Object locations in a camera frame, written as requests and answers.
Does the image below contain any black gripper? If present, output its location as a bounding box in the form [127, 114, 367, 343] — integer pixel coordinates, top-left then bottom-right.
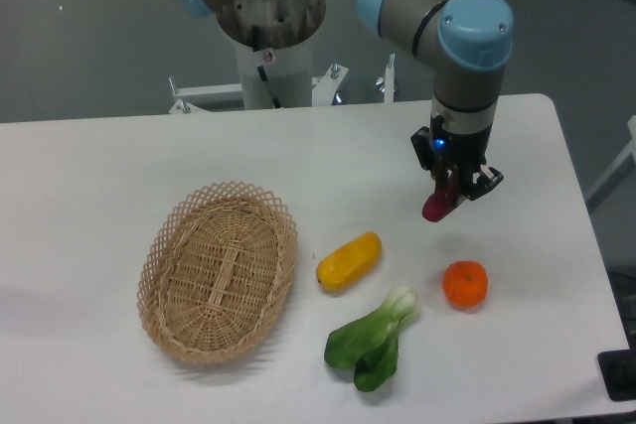
[410, 115, 504, 208]

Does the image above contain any purple sweet potato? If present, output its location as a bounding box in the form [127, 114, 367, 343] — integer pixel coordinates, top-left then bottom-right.
[421, 183, 458, 222]

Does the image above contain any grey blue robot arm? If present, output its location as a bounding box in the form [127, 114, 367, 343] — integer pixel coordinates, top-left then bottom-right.
[179, 0, 514, 221]

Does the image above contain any orange tangerine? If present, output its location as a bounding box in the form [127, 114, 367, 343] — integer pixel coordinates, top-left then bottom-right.
[442, 260, 489, 308]

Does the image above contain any yellow mango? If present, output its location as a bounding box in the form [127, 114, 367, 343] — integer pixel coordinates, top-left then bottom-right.
[316, 231, 383, 292]

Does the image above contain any green bok choy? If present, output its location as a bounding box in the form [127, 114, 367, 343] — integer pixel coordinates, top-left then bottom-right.
[323, 286, 420, 392]

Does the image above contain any black box at table edge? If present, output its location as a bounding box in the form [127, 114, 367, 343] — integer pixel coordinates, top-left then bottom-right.
[597, 350, 635, 402]

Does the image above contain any woven wicker basket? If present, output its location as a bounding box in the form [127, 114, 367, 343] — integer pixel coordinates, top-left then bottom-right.
[137, 182, 298, 365]

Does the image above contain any white metal base frame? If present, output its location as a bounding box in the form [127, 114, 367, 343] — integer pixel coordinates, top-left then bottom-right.
[167, 52, 398, 114]

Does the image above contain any white frame at right edge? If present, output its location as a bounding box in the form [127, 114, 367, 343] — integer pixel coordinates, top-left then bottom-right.
[584, 116, 635, 213]

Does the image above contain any black cable on pedestal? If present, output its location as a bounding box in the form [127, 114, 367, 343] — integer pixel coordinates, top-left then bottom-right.
[250, 25, 282, 110]

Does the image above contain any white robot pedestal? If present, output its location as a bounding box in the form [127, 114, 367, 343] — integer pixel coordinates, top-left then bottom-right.
[233, 41, 313, 110]

